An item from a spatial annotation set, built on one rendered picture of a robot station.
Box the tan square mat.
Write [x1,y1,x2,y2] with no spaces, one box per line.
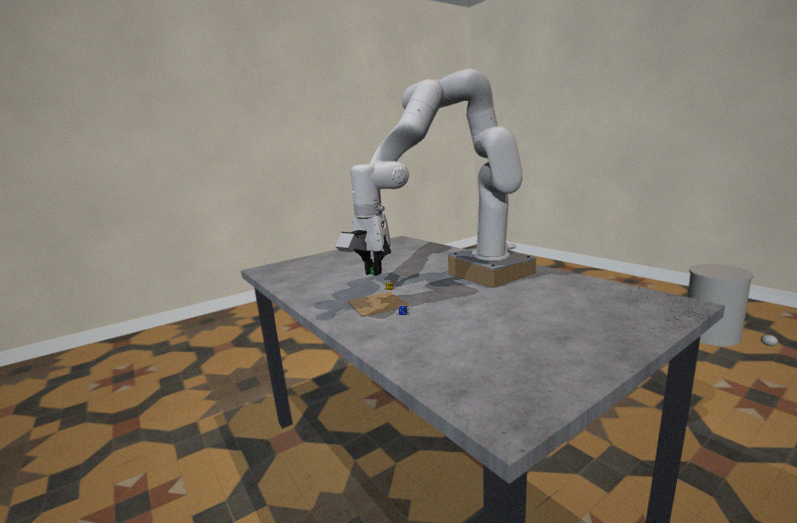
[347,292,408,317]

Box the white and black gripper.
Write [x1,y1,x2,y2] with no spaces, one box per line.
[353,213,391,276]

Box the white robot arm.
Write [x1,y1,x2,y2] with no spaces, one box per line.
[351,69,523,261]

